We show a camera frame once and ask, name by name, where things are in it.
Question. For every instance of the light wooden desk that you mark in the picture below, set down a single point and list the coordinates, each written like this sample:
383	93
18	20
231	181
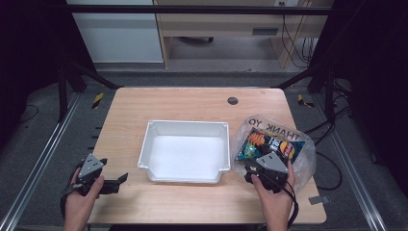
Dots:
224	24

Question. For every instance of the black metal stand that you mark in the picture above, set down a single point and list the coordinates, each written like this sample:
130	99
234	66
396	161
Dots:
64	89
327	93

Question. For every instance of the dark curtain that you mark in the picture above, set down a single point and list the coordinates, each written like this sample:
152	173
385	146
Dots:
29	48
375	80

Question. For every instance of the grey table grommet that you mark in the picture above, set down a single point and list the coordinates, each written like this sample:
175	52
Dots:
232	100

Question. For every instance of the person's left hand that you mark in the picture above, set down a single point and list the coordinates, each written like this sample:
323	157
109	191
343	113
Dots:
84	196

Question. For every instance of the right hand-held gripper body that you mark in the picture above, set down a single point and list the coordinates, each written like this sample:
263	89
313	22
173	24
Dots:
272	166

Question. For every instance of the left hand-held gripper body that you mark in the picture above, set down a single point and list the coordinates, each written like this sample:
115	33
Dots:
90	166

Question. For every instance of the aluminium floor rail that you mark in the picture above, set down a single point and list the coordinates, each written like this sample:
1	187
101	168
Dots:
35	160
352	166

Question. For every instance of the white plastic bin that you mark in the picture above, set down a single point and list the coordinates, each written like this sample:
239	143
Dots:
185	154

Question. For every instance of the grey tape piece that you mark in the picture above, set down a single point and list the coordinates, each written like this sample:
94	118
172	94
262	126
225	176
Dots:
319	200

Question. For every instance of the person's right hand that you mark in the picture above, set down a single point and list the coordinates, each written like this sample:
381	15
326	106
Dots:
276	196

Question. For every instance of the dark chip packet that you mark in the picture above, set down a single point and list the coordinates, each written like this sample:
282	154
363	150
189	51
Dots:
269	144

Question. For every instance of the yellow black tape strip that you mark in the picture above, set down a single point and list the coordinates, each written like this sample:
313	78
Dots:
97	100
303	101

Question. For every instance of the black horizontal frame bar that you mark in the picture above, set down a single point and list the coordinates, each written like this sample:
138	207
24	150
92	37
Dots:
192	9

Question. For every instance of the clear plastic bag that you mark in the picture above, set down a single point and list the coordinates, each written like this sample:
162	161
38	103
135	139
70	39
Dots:
301	154

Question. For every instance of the white cabinet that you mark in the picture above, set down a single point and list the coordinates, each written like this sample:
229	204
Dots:
118	35

